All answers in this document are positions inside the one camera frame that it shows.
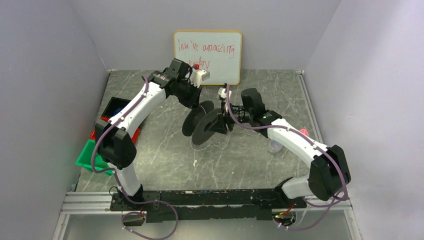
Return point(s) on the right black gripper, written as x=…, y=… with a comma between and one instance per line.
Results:
x=227, y=117

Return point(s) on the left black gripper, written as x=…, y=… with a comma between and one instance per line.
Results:
x=191, y=98

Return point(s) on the black cable spool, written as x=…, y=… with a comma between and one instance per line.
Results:
x=203, y=122

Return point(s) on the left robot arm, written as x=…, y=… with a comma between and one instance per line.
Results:
x=113, y=138

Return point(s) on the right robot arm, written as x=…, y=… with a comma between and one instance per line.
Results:
x=328, y=174

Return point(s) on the yellow-framed whiteboard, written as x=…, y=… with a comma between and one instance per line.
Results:
x=219, y=52

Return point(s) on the clear round container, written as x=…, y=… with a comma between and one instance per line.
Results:
x=274, y=147

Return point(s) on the black bin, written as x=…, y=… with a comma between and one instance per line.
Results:
x=114, y=106

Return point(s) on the pink-capped bottle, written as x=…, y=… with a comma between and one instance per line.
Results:
x=304, y=131

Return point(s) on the red bin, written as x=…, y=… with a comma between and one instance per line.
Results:
x=134, y=137

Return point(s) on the green bin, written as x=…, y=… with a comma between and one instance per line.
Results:
x=85, y=157

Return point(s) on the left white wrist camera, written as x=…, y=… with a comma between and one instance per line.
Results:
x=198, y=75

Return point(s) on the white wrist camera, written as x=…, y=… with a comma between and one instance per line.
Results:
x=224, y=95
x=198, y=75

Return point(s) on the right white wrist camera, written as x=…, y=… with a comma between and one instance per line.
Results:
x=224, y=95

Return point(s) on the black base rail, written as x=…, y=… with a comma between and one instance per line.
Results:
x=185, y=205

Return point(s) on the aluminium frame rail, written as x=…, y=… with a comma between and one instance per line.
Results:
x=167, y=160

